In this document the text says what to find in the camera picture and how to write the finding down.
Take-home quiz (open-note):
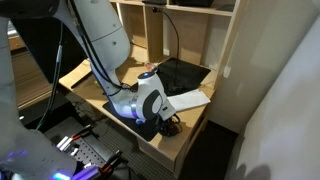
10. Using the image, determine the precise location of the wooden desk with shelves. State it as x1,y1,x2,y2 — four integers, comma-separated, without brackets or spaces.
58,0,249,179

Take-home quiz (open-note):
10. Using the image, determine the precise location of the black gooseneck desk lamp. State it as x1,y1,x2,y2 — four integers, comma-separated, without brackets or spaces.
152,6,186,95

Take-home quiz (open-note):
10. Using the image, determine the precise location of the silver metal bracket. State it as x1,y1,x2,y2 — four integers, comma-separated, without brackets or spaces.
55,134,81,158

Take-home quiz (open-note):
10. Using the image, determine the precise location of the white folded paper towel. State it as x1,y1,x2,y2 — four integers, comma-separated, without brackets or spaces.
166,88,212,113

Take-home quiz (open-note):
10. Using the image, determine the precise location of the black flat bar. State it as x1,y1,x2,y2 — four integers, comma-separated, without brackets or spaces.
70,71,93,90

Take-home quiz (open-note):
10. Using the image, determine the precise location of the black computer mouse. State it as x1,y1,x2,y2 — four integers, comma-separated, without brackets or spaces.
163,122,183,138

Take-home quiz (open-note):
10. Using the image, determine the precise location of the large black desk mat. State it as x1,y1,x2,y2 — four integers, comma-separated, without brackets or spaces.
102,57,212,143

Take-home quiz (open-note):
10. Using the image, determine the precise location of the wooden slatted panel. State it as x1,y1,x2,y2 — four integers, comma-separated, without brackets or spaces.
11,49,61,109

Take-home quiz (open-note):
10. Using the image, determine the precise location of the thin black flat device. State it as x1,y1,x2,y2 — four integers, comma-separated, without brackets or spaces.
142,0,168,6

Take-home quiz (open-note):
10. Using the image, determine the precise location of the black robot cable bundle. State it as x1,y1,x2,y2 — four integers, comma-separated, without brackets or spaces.
66,0,138,98

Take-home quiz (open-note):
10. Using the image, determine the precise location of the white wall socket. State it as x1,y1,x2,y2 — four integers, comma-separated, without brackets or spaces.
222,65,233,80

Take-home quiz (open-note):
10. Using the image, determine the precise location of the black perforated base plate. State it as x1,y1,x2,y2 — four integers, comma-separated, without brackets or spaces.
43,116,134,180

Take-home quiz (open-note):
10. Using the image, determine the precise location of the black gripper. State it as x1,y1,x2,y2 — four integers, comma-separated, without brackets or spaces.
154,114,176,138

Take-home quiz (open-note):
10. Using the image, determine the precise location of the black box on shelf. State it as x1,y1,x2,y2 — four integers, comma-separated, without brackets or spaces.
174,0,215,9

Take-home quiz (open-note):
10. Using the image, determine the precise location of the black clamp with orange handle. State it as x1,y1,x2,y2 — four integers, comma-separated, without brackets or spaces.
98,149,129,176
66,123,98,142

